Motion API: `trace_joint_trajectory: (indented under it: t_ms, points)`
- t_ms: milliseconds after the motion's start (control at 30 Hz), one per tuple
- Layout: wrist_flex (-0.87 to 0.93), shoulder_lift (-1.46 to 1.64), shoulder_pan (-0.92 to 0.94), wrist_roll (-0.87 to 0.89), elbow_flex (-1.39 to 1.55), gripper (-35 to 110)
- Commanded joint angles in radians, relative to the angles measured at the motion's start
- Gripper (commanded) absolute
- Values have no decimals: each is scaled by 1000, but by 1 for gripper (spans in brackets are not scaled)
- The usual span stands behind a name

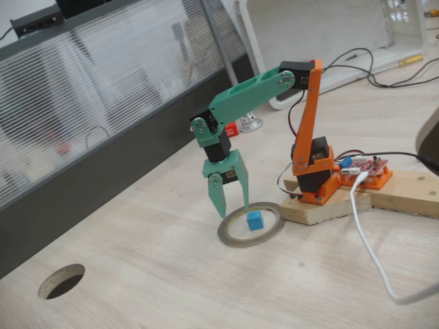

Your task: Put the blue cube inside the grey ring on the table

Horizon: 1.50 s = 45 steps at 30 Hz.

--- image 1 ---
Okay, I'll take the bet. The blue cube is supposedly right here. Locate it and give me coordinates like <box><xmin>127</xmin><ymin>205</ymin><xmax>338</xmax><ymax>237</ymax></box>
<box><xmin>246</xmin><ymin>210</ymin><xmax>265</xmax><ymax>231</ymax></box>

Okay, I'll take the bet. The wooden base block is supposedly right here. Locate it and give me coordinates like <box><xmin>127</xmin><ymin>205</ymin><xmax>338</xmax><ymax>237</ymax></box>
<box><xmin>279</xmin><ymin>178</ymin><xmax>374</xmax><ymax>226</ymax></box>

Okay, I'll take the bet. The red circuit board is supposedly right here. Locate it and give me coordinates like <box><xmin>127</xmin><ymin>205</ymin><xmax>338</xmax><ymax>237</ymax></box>
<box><xmin>339</xmin><ymin>156</ymin><xmax>390</xmax><ymax>178</ymax></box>

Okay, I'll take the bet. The frosted ribbed partition panel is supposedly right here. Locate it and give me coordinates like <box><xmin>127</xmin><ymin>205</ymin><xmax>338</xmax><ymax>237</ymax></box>
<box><xmin>0</xmin><ymin>0</ymin><xmax>257</xmax><ymax>280</ymax></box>

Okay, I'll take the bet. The blurred red object behind panel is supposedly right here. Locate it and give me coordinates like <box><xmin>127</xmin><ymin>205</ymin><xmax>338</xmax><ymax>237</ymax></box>
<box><xmin>51</xmin><ymin>132</ymin><xmax>73</xmax><ymax>156</ymax></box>

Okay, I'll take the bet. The long wooden plank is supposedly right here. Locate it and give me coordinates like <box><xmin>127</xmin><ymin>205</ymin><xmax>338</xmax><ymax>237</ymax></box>
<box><xmin>371</xmin><ymin>169</ymin><xmax>439</xmax><ymax>219</ymax></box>

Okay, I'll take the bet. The white plastic crate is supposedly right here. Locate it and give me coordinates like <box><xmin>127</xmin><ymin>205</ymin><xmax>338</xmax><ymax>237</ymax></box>
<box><xmin>235</xmin><ymin>0</ymin><xmax>429</xmax><ymax>110</ymax></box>

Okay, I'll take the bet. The grey rounded blurry object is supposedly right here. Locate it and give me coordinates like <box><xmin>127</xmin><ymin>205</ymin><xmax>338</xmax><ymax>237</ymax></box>
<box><xmin>414</xmin><ymin>106</ymin><xmax>439</xmax><ymax>172</ymax></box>

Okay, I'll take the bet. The black monitor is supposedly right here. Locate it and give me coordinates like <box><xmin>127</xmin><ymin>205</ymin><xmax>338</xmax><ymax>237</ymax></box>
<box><xmin>56</xmin><ymin>0</ymin><xmax>114</xmax><ymax>20</ymax></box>

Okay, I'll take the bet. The black device box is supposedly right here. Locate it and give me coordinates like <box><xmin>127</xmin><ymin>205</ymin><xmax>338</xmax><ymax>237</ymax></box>
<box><xmin>9</xmin><ymin>5</ymin><xmax>65</xmax><ymax>38</ymax></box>

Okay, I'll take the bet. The servo wire loop at base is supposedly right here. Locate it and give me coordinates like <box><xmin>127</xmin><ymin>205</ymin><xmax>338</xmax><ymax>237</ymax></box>
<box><xmin>276</xmin><ymin>163</ymin><xmax>305</xmax><ymax>200</ymax></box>

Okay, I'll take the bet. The grey tape ring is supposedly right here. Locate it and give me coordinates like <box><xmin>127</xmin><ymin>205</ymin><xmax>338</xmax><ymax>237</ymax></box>
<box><xmin>217</xmin><ymin>202</ymin><xmax>286</xmax><ymax>248</ymax></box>

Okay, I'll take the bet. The servo wire at upper arm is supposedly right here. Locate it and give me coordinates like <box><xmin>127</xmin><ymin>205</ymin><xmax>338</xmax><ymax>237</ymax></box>
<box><xmin>287</xmin><ymin>90</ymin><xmax>307</xmax><ymax>138</ymax></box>

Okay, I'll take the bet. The white USB cable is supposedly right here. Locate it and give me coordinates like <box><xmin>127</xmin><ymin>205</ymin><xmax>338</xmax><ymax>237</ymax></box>
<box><xmin>349</xmin><ymin>172</ymin><xmax>439</xmax><ymax>306</ymax></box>

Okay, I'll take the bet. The black cable loop behind panel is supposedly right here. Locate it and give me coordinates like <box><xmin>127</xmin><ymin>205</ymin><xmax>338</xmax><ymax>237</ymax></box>
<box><xmin>84</xmin><ymin>125</ymin><xmax>111</xmax><ymax>151</ymax></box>

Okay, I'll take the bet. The thin black cable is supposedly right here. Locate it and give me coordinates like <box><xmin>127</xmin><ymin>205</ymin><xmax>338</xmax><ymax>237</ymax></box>
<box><xmin>322</xmin><ymin>56</ymin><xmax>439</xmax><ymax>88</ymax></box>
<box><xmin>322</xmin><ymin>47</ymin><xmax>439</xmax><ymax>88</ymax></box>

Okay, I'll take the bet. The black power cable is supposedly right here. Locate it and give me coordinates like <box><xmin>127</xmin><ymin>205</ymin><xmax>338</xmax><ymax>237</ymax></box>
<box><xmin>363</xmin><ymin>151</ymin><xmax>439</xmax><ymax>172</ymax></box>

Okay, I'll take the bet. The yellow handled screwdriver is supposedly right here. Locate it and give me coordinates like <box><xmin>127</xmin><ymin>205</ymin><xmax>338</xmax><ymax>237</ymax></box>
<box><xmin>383</xmin><ymin>53</ymin><xmax>425</xmax><ymax>69</ymax></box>

